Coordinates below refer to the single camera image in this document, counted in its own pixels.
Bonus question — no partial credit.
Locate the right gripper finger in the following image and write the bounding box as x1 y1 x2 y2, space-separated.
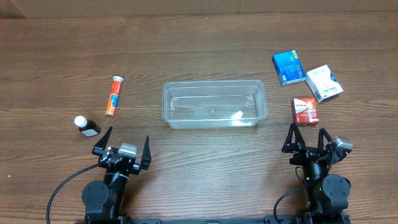
281 123 305 153
317 128 332 151

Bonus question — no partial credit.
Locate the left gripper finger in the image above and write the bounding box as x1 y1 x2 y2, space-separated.
141 136 152 170
93 126 113 150

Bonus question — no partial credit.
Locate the dark medicine bottle white cap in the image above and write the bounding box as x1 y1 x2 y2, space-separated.
74 116 101 137

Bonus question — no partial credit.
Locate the red medicine box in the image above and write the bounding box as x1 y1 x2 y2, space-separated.
291 97 319 126

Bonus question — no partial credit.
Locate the white medicine box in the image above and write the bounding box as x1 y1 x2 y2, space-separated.
306 65 343 103

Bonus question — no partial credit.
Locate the orange effervescent tablet tube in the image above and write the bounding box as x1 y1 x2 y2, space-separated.
105 75 124 117

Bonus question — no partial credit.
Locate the blue medicine box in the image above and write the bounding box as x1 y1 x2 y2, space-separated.
272 50 307 86

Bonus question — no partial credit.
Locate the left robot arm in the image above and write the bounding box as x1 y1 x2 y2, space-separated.
81 127 152 223

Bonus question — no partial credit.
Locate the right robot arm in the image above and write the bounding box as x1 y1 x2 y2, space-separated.
273 123 353 223

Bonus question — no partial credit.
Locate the clear plastic container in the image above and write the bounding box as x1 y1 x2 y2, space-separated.
162 80 267 129

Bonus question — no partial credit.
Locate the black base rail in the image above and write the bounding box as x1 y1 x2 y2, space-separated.
74 214 352 224

